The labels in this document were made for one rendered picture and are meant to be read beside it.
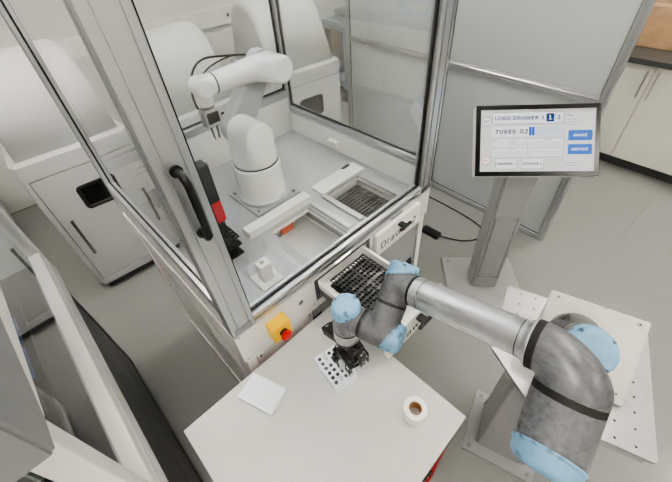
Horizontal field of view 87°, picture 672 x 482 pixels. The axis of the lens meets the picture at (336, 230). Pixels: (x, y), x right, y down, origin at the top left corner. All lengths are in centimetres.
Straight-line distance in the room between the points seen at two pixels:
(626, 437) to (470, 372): 95
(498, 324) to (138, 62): 78
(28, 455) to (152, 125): 51
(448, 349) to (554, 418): 151
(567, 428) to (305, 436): 72
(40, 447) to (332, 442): 74
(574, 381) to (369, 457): 64
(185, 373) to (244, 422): 111
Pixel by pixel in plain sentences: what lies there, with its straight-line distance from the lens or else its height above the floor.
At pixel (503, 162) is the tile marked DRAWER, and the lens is 176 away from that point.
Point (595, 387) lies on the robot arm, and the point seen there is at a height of 131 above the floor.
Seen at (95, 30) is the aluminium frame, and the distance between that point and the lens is 68.
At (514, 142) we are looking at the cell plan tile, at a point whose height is 107.
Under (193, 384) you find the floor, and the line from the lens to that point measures 227.
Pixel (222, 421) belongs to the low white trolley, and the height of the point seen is 76.
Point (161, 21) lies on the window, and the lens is 73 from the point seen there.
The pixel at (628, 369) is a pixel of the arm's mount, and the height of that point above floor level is 85.
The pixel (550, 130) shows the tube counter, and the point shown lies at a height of 111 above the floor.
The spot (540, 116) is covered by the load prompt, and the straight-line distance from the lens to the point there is 185.
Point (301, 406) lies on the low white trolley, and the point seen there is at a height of 76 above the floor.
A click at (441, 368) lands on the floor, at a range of 216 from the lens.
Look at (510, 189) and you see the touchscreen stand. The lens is 196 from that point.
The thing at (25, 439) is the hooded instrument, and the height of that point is 142.
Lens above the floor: 190
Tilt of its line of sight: 43 degrees down
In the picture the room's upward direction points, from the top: 5 degrees counter-clockwise
